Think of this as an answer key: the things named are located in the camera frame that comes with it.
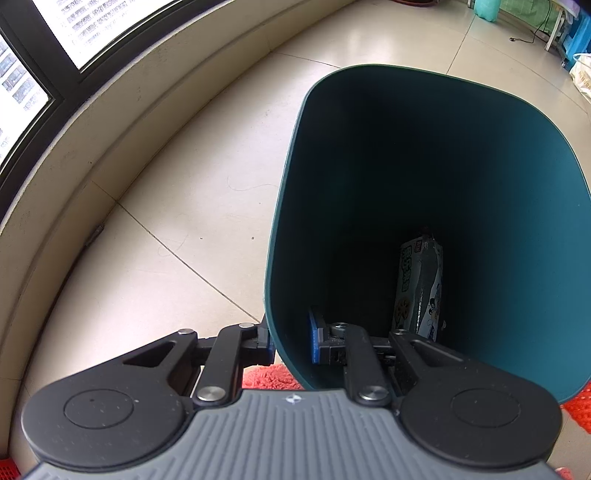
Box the white furniture leg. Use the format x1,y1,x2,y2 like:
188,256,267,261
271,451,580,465
545,4,566,51

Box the black floor cable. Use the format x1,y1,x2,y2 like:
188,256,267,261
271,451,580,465
509,0,562,46

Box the dark green trash bin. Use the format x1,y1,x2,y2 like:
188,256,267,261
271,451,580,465
264,65,590,402

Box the white tote bag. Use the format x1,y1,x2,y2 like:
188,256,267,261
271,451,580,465
569,53,591,102

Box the red fluffy slipper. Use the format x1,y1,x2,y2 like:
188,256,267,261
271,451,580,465
242,363,304,391

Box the black window frame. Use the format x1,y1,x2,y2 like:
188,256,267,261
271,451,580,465
1,1,218,215

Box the red mesh net bag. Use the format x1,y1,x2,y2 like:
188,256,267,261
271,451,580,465
561,382,591,434

